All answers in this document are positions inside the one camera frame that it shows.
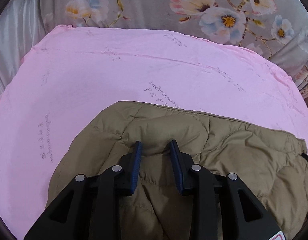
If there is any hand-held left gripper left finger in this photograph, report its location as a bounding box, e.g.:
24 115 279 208
24 140 142 240

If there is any pink bed sheet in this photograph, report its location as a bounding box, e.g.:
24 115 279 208
0 24 308 240

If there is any grey floral cloth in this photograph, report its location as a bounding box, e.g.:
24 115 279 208
40 0 308 98

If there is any olive quilted jacket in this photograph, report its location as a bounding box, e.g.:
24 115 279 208
45 101 308 240

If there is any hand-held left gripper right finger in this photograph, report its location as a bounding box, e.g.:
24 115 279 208
168 139 281 240

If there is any white satin curtain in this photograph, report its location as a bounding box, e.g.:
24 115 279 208
0 0 48 100

